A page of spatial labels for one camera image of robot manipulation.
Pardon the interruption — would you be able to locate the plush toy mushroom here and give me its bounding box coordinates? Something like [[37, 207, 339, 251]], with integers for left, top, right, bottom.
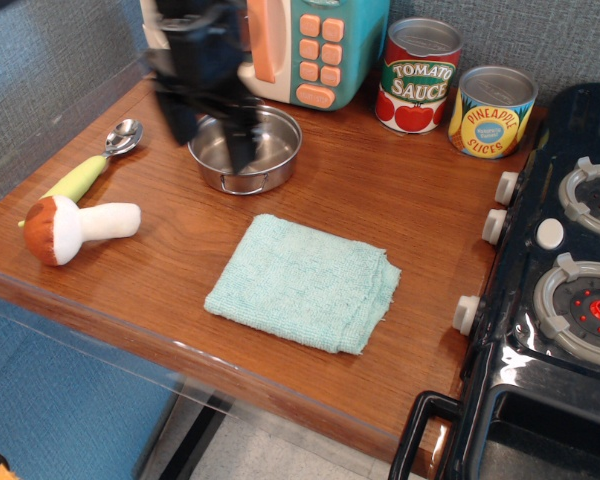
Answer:
[[23, 195, 142, 266]]

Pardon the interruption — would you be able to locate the pineapple slices can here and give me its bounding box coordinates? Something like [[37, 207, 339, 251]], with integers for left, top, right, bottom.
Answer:
[[448, 65, 538, 159]]

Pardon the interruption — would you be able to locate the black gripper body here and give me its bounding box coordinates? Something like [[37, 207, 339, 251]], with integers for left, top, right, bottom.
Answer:
[[149, 1, 257, 118]]

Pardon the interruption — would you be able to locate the stainless steel pot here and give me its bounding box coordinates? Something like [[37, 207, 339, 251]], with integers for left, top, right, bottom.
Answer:
[[187, 104, 303, 196]]

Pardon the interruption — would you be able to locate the toy microwave teal cream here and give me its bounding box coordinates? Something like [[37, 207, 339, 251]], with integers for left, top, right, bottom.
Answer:
[[141, 1, 389, 111]]

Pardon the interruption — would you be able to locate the light blue folded cloth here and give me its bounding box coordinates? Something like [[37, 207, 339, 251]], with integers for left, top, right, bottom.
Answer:
[[204, 214, 401, 355]]

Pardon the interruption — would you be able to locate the spoon with green handle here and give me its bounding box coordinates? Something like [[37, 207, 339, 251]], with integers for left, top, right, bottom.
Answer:
[[42, 119, 144, 202]]

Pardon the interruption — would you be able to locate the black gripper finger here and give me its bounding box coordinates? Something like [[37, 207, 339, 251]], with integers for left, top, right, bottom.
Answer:
[[222, 107, 261, 174], [155, 87, 198, 145]]

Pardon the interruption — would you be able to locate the black toy stove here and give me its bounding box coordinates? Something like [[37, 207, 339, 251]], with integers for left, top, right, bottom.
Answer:
[[390, 83, 600, 479]]

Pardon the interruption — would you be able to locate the tomato sauce can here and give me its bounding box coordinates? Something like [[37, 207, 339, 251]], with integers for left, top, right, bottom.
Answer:
[[375, 17, 463, 134]]

